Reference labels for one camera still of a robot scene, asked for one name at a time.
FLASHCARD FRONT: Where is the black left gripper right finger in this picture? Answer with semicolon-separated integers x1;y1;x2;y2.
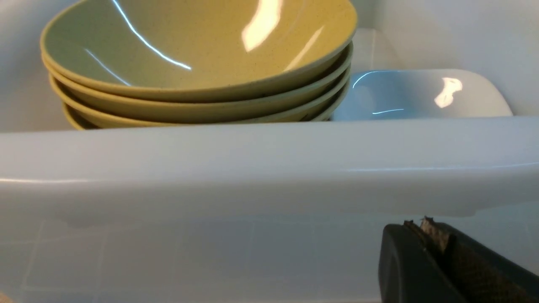
404;217;538;303

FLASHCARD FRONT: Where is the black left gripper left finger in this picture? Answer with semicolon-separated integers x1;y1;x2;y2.
379;224;467;303

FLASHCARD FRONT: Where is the yellow noodle bowl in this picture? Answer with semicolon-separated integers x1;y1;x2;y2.
45;43;354;123
49;69;351;129
40;0;358;101
62;85;349;130

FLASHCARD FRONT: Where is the top yellow noodle bowl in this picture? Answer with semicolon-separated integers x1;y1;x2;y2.
40;0;358;101

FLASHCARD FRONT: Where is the large white plastic bin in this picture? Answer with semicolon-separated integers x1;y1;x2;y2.
1;0;538;303

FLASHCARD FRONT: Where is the top white stacked dish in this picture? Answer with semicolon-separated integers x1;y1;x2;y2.
331;69;513;121

